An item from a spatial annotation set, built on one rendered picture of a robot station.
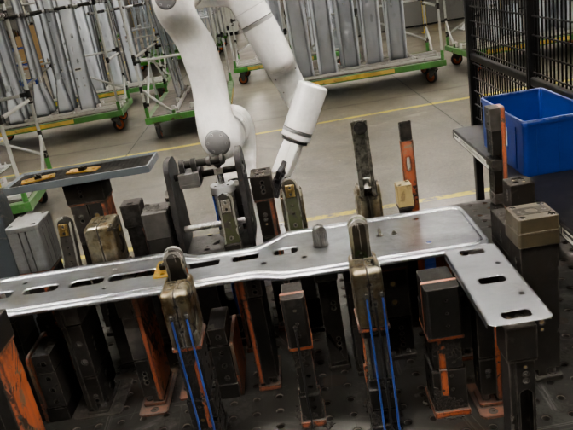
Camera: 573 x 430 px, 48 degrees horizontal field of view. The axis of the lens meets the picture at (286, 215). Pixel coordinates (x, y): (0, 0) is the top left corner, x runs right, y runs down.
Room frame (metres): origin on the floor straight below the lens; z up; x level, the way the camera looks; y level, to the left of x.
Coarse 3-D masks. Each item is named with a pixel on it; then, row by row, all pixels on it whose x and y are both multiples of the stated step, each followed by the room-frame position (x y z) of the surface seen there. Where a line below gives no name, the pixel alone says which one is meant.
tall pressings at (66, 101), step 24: (48, 0) 8.98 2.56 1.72; (0, 24) 8.77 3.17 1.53; (24, 24) 8.78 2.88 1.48; (48, 24) 8.78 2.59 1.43; (72, 24) 8.71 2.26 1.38; (0, 48) 8.67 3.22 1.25; (24, 48) 8.75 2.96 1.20; (48, 48) 8.76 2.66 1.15; (0, 72) 8.46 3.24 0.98; (72, 72) 8.74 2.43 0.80; (0, 96) 8.85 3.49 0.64; (48, 96) 8.89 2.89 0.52; (72, 96) 8.92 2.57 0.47; (96, 96) 8.94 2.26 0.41
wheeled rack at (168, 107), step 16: (144, 0) 9.20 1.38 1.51; (128, 32) 7.37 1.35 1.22; (224, 48) 9.20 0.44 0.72; (160, 64) 9.20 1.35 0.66; (176, 96) 8.55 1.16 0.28; (192, 96) 8.32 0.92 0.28; (160, 112) 7.58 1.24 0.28; (176, 112) 7.40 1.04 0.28; (192, 112) 7.35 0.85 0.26; (160, 128) 7.44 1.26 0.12
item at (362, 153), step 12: (360, 120) 1.42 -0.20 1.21; (360, 132) 1.38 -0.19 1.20; (360, 144) 1.41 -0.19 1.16; (360, 156) 1.41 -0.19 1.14; (360, 168) 1.40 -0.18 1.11; (372, 168) 1.39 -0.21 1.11; (360, 180) 1.39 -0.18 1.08; (372, 180) 1.39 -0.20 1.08; (360, 192) 1.39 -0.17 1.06; (372, 192) 1.40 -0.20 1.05
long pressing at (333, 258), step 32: (384, 224) 1.31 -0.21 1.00; (416, 224) 1.28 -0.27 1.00; (448, 224) 1.25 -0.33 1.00; (160, 256) 1.35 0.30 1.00; (192, 256) 1.32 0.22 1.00; (224, 256) 1.29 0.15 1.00; (288, 256) 1.23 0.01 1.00; (320, 256) 1.21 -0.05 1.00; (384, 256) 1.15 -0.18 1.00; (416, 256) 1.14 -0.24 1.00; (0, 288) 1.33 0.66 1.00; (32, 288) 1.30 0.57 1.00; (64, 288) 1.27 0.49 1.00; (96, 288) 1.24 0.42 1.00; (128, 288) 1.21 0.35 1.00; (160, 288) 1.19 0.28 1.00
